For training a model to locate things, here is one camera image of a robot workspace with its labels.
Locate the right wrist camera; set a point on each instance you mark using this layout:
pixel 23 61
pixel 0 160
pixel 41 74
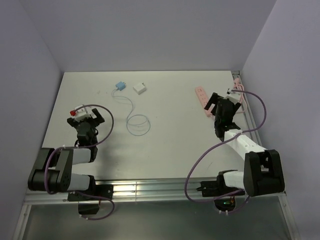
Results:
pixel 233 96

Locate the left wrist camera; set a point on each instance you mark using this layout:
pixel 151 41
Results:
pixel 81 114

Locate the white charger plug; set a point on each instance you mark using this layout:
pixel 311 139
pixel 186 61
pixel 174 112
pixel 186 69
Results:
pixel 139 88

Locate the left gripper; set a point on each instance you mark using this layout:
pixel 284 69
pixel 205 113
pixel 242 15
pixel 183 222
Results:
pixel 74 123

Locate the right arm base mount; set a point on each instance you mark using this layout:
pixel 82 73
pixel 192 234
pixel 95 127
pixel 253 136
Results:
pixel 217 188

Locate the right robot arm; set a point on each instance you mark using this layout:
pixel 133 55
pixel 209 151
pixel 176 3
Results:
pixel 262 173

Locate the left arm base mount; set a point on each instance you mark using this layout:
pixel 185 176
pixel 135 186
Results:
pixel 89 201

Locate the blue charger plug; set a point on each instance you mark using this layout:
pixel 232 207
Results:
pixel 120 86

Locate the aluminium frame rail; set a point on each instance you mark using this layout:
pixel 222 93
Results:
pixel 149 144

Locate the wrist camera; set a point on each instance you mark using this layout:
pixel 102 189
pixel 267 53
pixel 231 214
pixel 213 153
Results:
pixel 233 96
pixel 81 114

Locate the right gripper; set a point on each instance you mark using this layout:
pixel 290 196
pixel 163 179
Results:
pixel 214 99

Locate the pink power strip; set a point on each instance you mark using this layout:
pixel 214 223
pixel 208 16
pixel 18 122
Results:
pixel 203 99

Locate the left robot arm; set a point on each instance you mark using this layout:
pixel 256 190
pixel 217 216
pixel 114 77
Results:
pixel 52 170

